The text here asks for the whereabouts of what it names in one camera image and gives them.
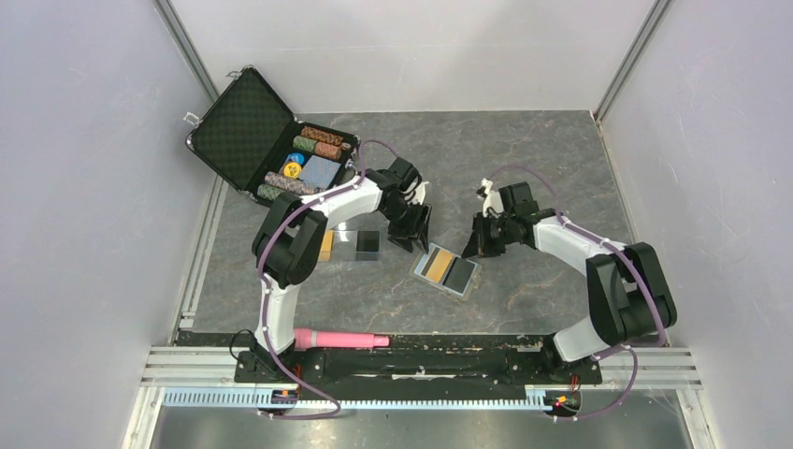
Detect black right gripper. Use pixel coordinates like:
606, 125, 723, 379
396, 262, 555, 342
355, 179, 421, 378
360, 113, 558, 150
461, 211, 515, 260

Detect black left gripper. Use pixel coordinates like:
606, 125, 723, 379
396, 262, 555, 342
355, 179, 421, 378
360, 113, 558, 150
380, 199, 433, 254

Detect beige card holder wallet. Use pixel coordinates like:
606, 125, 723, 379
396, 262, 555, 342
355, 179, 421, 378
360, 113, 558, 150
410, 243, 482, 300

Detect clear acrylic card tray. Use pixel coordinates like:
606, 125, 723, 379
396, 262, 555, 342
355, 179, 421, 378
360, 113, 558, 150
325, 230, 381, 263

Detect gold credit card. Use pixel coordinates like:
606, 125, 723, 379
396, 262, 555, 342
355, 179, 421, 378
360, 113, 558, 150
318, 230, 335, 262
419, 247, 454, 284

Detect pink cylindrical marker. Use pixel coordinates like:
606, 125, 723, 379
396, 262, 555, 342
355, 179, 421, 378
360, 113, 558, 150
295, 328, 390, 350

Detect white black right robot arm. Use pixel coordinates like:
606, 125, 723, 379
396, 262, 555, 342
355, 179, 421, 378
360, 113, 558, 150
463, 179, 677, 382

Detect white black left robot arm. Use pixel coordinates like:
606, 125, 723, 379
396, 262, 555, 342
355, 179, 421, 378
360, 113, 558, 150
252, 157, 432, 382

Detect black poker chip case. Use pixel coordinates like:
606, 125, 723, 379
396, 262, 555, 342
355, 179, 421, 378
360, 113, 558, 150
185, 65, 360, 206

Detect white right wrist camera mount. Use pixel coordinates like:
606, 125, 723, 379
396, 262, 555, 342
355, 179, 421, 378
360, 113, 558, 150
476, 178, 504, 218

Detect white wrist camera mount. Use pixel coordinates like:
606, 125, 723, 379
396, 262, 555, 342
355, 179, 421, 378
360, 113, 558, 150
408, 181, 429, 205
476, 178, 504, 218

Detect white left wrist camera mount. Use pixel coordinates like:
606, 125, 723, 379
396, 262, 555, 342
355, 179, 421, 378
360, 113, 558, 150
408, 181, 429, 205

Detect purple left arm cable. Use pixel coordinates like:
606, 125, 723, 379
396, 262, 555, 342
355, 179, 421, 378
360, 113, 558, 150
254, 138, 401, 421

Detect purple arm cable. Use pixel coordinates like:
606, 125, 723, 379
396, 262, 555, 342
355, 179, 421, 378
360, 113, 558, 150
485, 164, 669, 421
254, 138, 401, 421

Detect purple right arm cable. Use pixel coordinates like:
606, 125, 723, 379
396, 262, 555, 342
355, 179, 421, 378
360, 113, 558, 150
485, 164, 669, 421

